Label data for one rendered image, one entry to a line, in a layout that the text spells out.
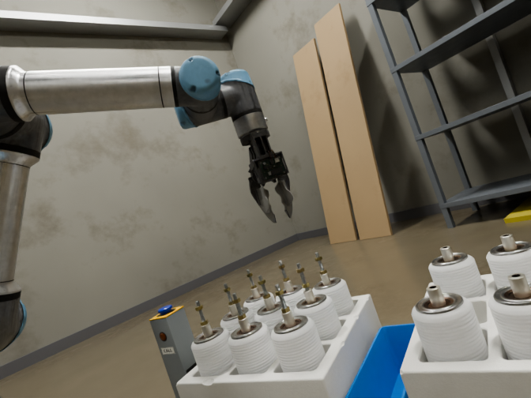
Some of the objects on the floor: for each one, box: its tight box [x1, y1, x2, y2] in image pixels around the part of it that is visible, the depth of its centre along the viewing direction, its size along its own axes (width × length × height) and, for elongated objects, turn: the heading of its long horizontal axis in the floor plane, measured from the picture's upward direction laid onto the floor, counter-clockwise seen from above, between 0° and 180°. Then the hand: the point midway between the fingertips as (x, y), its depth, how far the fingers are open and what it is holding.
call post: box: [150, 307, 197, 398], centre depth 96 cm, size 7×7×31 cm
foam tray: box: [176, 295, 382, 398], centre depth 87 cm, size 39×39×18 cm
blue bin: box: [345, 323, 415, 398], centre depth 71 cm, size 30×11×12 cm, turn 61°
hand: (280, 215), depth 83 cm, fingers open, 3 cm apart
